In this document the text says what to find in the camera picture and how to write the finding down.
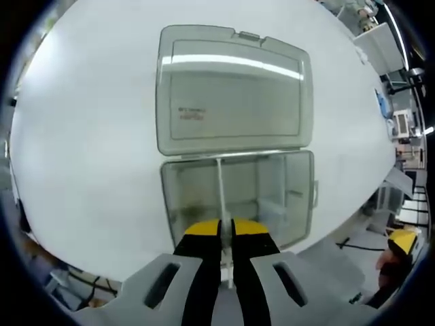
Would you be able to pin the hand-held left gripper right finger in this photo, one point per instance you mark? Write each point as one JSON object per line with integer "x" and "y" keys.
{"x": 292, "y": 295}

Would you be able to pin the white box appliance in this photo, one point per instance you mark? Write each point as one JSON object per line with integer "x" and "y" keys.
{"x": 402, "y": 124}

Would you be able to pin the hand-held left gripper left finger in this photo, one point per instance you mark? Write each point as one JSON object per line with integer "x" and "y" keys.
{"x": 159, "y": 292}

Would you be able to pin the short clear plastic divider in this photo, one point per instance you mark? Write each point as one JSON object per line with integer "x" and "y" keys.
{"x": 294, "y": 193}

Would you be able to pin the blue cloth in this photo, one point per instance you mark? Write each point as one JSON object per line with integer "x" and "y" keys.
{"x": 382, "y": 103}

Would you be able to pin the long clear plastic divider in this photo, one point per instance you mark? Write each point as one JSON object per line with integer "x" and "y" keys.
{"x": 282, "y": 186}
{"x": 221, "y": 183}

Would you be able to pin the grey partition panel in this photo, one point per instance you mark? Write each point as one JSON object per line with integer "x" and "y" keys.
{"x": 380, "y": 47}

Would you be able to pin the clear grey dual guide fixture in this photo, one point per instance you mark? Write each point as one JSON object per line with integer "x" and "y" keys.
{"x": 234, "y": 102}

